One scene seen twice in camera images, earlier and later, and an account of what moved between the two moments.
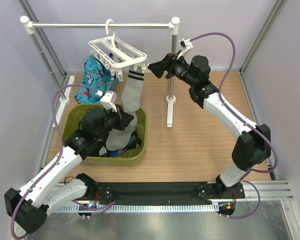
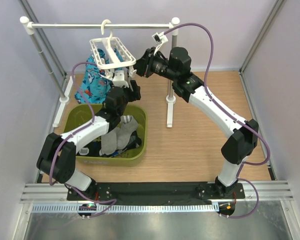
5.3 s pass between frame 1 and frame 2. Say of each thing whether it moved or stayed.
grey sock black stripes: moved
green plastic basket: stayed
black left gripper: moved
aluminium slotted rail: stayed
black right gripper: moved
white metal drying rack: stayed
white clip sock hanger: moved
